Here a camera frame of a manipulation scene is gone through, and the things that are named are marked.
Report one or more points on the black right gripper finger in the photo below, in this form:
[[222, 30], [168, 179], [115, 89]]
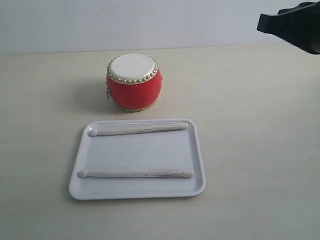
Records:
[[303, 8], [301, 31]]

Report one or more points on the wooden drumstick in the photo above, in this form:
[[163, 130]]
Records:
[[138, 129], [138, 173]]

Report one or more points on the small red drum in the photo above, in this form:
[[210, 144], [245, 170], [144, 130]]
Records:
[[133, 81]]

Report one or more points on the white rectangular tray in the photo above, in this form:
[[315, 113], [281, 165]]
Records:
[[177, 150]]

